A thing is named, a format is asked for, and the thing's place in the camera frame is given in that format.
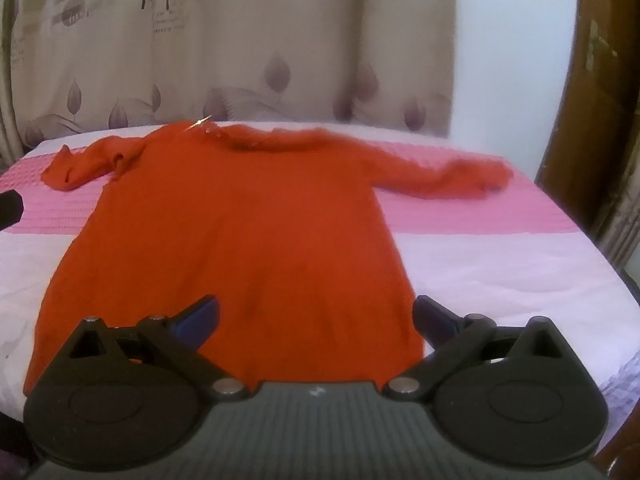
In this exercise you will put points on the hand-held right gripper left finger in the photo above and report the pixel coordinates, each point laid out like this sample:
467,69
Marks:
199,317

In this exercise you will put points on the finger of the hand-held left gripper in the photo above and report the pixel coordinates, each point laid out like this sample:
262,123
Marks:
9,210

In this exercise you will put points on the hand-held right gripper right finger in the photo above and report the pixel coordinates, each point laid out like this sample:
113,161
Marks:
434,316

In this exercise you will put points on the orange-red knit sweater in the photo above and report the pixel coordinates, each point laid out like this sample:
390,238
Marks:
240,240

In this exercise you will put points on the pink checked bed sheet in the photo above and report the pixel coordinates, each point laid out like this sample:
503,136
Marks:
500,280

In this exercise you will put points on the beige leaf print curtain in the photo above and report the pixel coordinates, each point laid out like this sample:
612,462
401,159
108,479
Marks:
240,45

